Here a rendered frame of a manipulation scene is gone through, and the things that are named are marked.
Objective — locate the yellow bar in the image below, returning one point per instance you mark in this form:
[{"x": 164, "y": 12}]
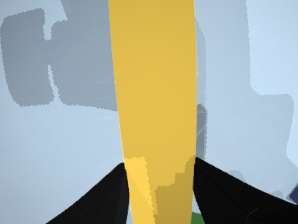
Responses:
[{"x": 154, "y": 60}]

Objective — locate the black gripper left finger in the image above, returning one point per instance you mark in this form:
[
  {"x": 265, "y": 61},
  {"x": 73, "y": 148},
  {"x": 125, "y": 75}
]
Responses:
[{"x": 106, "y": 203}]

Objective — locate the green block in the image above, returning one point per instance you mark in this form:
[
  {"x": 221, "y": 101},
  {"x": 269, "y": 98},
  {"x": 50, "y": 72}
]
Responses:
[{"x": 196, "y": 218}]

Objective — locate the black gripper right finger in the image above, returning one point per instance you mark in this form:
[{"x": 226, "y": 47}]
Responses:
[{"x": 222, "y": 199}]

